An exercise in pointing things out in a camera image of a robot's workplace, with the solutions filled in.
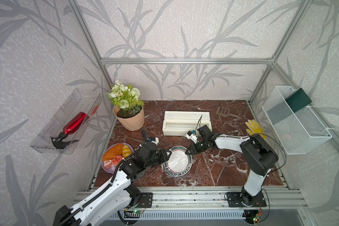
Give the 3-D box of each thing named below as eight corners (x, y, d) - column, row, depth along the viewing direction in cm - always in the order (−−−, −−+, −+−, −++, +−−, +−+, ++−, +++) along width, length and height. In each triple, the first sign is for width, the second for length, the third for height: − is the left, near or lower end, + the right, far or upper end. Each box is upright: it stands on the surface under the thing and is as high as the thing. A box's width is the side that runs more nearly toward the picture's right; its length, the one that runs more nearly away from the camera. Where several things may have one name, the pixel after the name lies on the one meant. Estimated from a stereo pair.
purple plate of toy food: (98, 162, 90) (93, 159, 85) (121, 141, 100) (118, 137, 95) (111, 175, 85) (107, 171, 80) (134, 151, 95) (131, 147, 90)
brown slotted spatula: (215, 114, 115) (216, 112, 113) (216, 108, 119) (217, 106, 117) (238, 119, 112) (239, 117, 110) (238, 113, 116) (239, 111, 114)
